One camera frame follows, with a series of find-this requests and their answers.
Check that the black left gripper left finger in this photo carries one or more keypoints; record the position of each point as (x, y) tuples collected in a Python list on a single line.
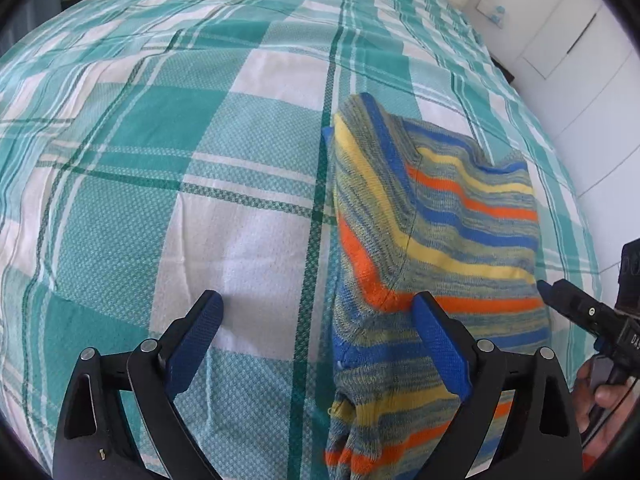
[(94, 439)]

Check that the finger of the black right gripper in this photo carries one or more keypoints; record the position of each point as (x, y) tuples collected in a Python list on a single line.
[(580, 308)]

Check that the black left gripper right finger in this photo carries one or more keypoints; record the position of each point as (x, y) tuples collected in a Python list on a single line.
[(540, 439)]

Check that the striped knit sweater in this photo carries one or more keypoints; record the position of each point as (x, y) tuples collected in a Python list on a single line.
[(419, 209)]

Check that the white wardrobe doors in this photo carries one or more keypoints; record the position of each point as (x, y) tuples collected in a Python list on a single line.
[(578, 72)]

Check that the teal plaid bedspread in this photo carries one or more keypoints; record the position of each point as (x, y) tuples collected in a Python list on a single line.
[(153, 149)]

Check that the wall socket with blue plugs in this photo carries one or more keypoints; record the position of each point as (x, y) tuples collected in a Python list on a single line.
[(495, 13)]

